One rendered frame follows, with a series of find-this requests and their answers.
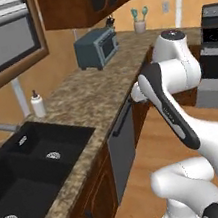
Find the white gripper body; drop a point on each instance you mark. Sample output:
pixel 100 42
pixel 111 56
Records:
pixel 138 94

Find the black and silver stove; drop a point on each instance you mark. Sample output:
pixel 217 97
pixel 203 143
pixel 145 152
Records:
pixel 215 62

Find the blue-grey toaster oven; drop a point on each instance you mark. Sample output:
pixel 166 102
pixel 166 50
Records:
pixel 92 51

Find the grey dishwasher door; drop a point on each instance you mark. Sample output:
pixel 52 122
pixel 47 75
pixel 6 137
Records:
pixel 123 159

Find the white utensil pot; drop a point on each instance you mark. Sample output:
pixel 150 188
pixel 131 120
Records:
pixel 140 27

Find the teal kitchen utensil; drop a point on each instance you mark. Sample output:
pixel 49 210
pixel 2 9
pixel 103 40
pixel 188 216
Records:
pixel 134 13
pixel 144 11

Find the white soap dispenser bottle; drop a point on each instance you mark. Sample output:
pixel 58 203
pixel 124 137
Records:
pixel 38 105

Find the dark wood cupboard door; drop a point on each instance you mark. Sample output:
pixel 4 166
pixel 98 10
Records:
pixel 97 201

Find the black double sink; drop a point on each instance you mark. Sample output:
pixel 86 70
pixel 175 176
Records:
pixel 31 175

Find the grey wall socket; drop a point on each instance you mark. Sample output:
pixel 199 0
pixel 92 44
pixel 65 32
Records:
pixel 165 7

